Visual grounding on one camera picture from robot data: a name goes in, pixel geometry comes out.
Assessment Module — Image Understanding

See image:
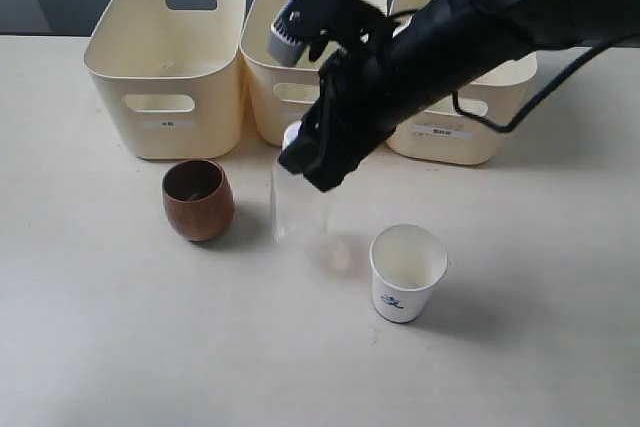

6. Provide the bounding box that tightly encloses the cream plastic bin middle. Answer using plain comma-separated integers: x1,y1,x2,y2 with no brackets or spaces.
240,0,387,146

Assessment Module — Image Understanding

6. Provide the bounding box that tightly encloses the brown wooden cup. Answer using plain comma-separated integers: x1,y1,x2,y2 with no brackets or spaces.
161,159,235,242

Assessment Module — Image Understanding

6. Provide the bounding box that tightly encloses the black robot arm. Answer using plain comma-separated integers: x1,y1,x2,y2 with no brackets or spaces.
269,0,639,192

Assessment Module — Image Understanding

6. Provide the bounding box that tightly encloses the cream plastic bin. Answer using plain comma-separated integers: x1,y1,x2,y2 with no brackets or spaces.
84,0,246,160
240,0,387,146
387,0,538,166

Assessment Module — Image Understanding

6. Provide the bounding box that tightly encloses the white paper cup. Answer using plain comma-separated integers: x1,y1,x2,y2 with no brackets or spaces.
368,224,449,324

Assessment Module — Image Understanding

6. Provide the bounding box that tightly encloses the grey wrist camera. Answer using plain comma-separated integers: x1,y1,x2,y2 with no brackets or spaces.
267,0,346,67

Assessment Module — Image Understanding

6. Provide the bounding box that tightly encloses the cream plastic bin left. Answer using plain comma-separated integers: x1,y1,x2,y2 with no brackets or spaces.
84,0,246,160

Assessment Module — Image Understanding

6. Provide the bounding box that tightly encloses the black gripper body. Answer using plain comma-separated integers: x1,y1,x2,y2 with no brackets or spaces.
299,21,399,167

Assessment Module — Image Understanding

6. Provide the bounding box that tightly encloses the cream plastic bin right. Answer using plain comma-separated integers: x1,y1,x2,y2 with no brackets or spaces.
387,0,538,166

